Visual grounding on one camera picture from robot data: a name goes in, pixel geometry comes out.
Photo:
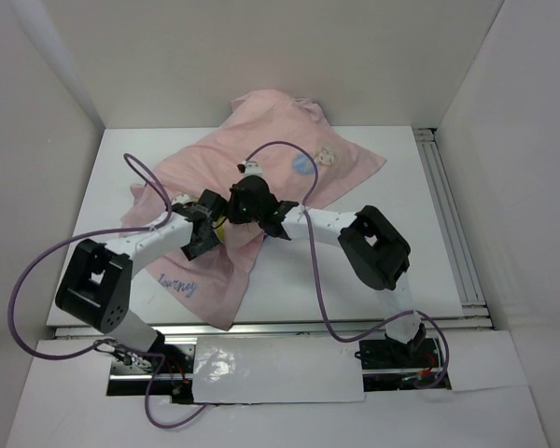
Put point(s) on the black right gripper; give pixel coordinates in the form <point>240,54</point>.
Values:
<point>232,208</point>

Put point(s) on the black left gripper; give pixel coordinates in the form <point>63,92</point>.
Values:
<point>191,251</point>

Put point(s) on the cream quilted pillow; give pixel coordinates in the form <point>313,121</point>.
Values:
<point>219,229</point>

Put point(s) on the pink printed pillowcase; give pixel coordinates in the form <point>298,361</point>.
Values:
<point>298,152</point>

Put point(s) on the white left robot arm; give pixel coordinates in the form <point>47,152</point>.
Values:
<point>96,285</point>

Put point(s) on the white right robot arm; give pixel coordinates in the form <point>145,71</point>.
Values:
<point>376,251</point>

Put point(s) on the white cover sheet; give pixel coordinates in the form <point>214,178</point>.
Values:
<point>273,370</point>

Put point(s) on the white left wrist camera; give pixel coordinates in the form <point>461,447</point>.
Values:
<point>182,199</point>

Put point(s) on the aluminium front rail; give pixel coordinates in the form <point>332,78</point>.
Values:
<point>266,329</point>

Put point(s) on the aluminium frame rails right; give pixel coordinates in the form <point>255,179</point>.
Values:
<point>475,309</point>

